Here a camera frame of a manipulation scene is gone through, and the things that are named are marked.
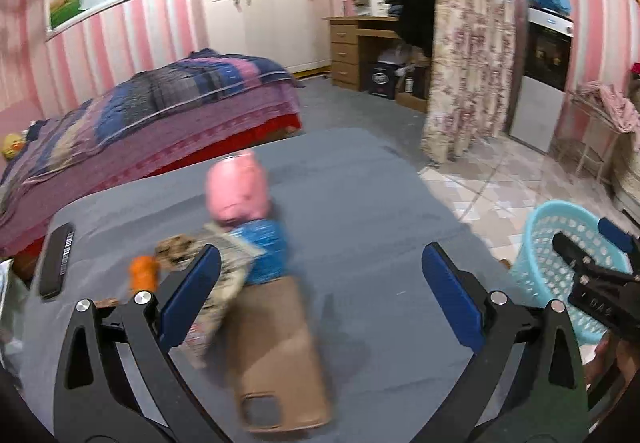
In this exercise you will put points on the grey-blue tablecloth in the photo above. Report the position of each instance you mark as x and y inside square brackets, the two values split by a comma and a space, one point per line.
[360, 223]

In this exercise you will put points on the teal plastic basket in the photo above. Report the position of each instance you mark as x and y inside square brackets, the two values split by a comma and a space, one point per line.
[545, 273]

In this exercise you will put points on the person's right hand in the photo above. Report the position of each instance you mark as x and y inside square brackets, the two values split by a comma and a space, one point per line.
[602, 368]

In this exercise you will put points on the black phone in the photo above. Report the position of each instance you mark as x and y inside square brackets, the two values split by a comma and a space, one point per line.
[56, 260]

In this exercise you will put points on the brown phone case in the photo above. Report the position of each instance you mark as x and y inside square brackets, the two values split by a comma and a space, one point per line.
[280, 353]

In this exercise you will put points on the yellow duck plush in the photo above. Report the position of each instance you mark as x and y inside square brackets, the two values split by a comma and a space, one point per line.
[12, 145]

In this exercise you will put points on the pink clothes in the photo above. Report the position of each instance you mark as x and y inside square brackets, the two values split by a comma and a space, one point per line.
[612, 105]

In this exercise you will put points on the metal rack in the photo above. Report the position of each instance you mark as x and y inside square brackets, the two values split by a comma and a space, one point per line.
[590, 138]

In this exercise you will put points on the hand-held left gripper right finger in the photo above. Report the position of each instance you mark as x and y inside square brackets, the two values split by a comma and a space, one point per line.
[452, 298]

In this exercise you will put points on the green plastic bag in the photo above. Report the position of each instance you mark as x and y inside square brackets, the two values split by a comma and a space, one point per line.
[10, 323]

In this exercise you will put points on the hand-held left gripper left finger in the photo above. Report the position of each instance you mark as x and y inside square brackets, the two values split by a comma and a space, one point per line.
[192, 295]

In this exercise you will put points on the brown paper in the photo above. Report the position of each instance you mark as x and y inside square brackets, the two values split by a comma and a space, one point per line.
[175, 250]

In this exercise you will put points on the bed with purple sheet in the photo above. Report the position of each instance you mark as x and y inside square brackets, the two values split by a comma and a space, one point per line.
[150, 158]

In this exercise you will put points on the water dispenser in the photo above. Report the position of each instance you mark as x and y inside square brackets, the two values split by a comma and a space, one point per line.
[537, 103]

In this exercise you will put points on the patchwork quilt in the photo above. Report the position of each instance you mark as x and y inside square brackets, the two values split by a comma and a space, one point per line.
[165, 93]

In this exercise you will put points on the wooden desk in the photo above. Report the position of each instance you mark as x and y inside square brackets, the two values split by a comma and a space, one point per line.
[347, 48]

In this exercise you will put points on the blue floral curtain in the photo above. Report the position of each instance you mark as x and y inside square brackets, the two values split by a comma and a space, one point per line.
[470, 63]

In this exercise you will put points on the orange peel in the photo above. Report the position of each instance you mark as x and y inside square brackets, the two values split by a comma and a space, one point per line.
[145, 273]

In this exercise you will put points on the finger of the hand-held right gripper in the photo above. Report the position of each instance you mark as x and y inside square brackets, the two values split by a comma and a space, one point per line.
[617, 233]
[570, 250]

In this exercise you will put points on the black box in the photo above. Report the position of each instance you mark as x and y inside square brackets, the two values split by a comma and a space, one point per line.
[384, 80]

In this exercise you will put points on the patterned snack packet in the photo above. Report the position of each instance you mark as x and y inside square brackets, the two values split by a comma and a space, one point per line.
[225, 283]

